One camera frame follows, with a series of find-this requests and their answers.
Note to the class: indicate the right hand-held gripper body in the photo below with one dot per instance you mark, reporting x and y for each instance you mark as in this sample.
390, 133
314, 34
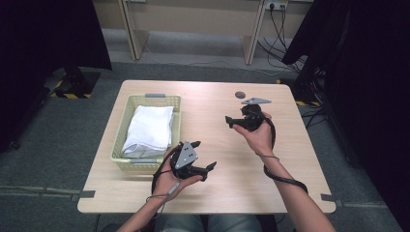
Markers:
253, 119

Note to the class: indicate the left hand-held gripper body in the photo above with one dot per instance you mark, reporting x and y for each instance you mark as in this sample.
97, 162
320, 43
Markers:
187, 159

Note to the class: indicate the yellow perforated plastic basket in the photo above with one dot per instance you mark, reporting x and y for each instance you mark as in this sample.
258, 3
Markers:
148, 165

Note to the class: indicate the white button-up shirt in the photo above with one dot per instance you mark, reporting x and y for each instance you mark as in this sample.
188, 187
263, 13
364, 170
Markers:
148, 129

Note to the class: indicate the person's right hand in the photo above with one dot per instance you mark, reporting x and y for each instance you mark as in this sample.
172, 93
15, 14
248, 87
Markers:
262, 138

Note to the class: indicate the person's left hand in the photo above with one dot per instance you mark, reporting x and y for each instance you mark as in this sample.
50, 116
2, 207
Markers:
167, 183

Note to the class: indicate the black stand base hazard stripes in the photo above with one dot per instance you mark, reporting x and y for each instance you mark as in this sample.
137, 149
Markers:
77, 83
306, 103

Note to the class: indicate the person's legs in jeans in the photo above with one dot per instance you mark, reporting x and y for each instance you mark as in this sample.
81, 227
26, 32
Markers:
193, 224

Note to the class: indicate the grey floor tape patch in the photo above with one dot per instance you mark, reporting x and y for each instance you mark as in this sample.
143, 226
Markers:
328, 197
87, 194

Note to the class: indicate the beige wooden desk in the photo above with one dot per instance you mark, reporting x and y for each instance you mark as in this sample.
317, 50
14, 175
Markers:
193, 19

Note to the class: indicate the black curtain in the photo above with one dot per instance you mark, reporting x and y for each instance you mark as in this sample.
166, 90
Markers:
370, 80
38, 38

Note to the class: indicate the white wall power outlet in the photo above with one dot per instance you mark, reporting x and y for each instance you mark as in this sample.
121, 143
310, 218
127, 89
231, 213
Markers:
277, 4

